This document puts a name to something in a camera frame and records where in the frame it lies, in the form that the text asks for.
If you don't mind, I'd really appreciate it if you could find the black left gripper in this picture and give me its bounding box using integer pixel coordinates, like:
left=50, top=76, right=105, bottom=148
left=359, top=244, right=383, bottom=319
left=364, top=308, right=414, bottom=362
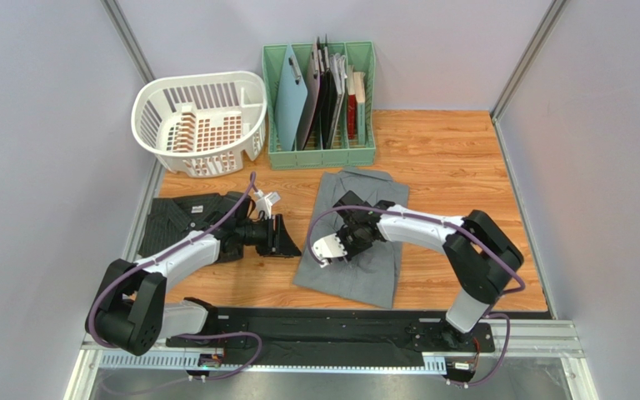
left=236, top=213, right=302, bottom=258

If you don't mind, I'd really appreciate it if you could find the grey long sleeve shirt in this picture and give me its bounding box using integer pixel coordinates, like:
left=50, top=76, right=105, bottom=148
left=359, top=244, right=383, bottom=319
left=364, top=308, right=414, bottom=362
left=293, top=167, right=409, bottom=308

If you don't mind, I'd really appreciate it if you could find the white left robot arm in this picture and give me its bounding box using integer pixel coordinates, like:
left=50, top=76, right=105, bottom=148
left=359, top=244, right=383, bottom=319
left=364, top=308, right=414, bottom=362
left=84, top=191, right=301, bottom=356

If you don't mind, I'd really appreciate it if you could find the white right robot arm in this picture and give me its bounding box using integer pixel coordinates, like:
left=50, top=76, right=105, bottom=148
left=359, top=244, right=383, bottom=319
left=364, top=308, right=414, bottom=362
left=312, top=192, right=524, bottom=334

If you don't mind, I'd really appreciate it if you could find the dark striped folded shirt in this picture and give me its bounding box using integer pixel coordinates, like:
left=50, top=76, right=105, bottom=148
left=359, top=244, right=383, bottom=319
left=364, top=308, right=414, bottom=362
left=136, top=192, right=241, bottom=258

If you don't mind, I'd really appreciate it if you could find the red book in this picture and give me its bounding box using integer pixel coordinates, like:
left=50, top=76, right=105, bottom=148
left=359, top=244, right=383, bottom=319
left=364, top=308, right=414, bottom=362
left=346, top=65, right=357, bottom=139

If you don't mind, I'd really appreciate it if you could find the green file organizer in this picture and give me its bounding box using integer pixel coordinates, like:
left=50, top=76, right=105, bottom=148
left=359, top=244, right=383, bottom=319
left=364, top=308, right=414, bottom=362
left=262, top=39, right=377, bottom=170

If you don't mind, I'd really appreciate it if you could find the black folder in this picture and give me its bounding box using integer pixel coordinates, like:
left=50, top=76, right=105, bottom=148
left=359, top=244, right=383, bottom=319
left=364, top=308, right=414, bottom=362
left=315, top=36, right=332, bottom=150

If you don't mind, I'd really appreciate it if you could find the pink grey clipboard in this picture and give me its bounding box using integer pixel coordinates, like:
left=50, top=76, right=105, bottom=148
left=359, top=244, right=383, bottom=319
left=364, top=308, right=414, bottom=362
left=296, top=37, right=323, bottom=150

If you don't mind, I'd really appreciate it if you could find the white plastic laundry basket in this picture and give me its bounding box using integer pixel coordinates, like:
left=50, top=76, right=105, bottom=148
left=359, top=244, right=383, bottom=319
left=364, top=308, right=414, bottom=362
left=130, top=71, right=268, bottom=178

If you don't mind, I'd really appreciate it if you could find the teal book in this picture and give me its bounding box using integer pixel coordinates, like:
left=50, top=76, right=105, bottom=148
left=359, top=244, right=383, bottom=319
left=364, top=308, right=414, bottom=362
left=353, top=71, right=367, bottom=146

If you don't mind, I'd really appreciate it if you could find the light blue clipboard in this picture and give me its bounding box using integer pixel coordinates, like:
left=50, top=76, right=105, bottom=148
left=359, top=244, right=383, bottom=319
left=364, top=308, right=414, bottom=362
left=274, top=44, right=308, bottom=152

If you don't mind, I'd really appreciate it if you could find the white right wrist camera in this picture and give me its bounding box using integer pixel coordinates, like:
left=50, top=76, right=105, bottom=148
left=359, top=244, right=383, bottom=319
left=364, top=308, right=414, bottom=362
left=311, top=232, right=351, bottom=268

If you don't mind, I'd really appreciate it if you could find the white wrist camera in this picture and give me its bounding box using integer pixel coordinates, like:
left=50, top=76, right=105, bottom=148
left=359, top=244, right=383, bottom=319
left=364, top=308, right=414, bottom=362
left=311, top=232, right=351, bottom=268
left=254, top=190, right=281, bottom=220

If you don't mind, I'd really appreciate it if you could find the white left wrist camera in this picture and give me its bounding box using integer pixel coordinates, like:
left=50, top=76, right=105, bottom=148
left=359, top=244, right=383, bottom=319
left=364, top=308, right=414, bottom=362
left=254, top=190, right=281, bottom=220

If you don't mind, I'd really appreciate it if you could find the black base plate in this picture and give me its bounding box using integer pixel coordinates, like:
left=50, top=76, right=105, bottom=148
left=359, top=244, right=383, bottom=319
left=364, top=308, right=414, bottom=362
left=167, top=307, right=487, bottom=358

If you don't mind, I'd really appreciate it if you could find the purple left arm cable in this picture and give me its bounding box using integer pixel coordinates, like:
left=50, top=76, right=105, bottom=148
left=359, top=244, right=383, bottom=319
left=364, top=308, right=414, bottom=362
left=87, top=170, right=263, bottom=384

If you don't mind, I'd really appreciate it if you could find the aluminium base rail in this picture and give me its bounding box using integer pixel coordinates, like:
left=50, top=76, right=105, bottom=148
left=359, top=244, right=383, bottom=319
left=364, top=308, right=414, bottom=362
left=78, top=318, right=584, bottom=368

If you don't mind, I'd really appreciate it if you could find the white slotted cable duct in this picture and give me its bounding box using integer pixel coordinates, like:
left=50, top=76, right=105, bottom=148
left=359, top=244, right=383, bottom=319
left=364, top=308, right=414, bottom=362
left=98, top=351, right=448, bottom=375

